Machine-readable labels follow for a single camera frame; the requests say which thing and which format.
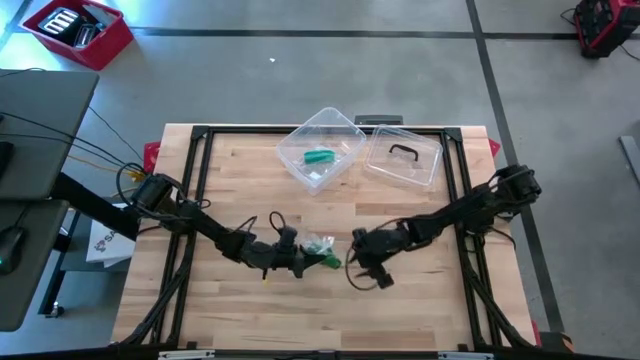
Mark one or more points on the grey desk top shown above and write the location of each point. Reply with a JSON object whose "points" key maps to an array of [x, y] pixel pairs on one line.
{"points": [[50, 95], [25, 295]]}

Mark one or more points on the white printed cardboard box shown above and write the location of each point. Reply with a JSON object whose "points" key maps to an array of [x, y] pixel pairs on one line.
{"points": [[107, 247]]}

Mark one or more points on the black computer mouse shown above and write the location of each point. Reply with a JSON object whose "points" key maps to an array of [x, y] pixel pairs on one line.
{"points": [[11, 247]]}

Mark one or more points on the teal bandage roll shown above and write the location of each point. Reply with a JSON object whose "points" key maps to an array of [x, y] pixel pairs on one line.
{"points": [[320, 156]]}

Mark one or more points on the black desk device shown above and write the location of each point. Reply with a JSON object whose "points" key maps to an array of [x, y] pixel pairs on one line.
{"points": [[5, 159]]}

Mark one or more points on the black white striped device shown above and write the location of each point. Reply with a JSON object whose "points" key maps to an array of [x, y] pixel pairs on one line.
{"points": [[60, 22]]}

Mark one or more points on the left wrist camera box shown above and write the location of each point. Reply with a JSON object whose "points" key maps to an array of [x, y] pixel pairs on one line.
{"points": [[288, 235]]}

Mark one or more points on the black desk leg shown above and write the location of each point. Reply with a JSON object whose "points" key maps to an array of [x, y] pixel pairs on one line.
{"points": [[56, 280]]}

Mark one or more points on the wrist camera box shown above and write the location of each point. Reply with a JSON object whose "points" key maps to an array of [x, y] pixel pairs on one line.
{"points": [[288, 235], [359, 235]]}

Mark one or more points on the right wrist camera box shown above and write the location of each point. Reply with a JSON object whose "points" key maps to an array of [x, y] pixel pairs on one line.
{"points": [[359, 235]]}

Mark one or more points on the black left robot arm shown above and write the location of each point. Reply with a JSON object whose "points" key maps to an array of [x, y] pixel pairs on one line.
{"points": [[200, 225]]}

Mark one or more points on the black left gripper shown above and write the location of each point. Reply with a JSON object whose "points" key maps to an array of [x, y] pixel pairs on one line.
{"points": [[275, 255]]}

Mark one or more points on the small black silver device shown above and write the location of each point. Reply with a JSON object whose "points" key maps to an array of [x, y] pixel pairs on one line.
{"points": [[86, 36]]}

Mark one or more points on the light green bandage strip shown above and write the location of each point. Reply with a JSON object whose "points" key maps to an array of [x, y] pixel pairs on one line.
{"points": [[331, 261]]}

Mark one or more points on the red and black equipment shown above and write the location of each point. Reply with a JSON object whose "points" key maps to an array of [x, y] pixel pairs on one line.
{"points": [[605, 27]]}

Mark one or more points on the silver bracket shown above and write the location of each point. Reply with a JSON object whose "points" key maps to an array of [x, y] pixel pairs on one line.
{"points": [[466, 356], [186, 355]]}

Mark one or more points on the red plastic crate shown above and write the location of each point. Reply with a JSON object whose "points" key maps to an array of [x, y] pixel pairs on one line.
{"points": [[107, 47]]}

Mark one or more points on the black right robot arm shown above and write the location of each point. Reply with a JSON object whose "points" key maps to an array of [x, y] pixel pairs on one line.
{"points": [[475, 205]]}

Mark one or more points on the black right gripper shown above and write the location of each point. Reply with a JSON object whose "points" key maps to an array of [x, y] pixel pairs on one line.
{"points": [[382, 245]]}

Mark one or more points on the clear plastic storage box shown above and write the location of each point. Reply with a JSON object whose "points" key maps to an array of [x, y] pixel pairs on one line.
{"points": [[425, 170], [295, 145]]}

